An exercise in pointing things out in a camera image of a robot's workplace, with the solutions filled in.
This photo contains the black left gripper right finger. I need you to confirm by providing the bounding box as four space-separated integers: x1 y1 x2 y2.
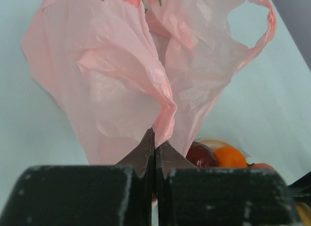
155 142 302 226

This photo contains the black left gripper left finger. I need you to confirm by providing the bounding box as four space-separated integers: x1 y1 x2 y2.
0 129 155 226

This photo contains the dark red fake apple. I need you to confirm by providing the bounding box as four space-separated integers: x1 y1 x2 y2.
186 141 218 168

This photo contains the orange red fake tomato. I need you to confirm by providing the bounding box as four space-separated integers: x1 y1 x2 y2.
214 146 247 168

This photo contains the red yellow fake peach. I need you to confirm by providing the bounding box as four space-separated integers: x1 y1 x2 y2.
247 163 275 170

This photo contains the pink plastic bag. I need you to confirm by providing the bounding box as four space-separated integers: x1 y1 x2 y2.
20 0 276 164

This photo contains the yellow fake mango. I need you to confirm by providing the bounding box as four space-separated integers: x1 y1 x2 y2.
295 202 311 226

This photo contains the cream ceramic plate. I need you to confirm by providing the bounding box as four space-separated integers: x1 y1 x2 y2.
195 139 240 152

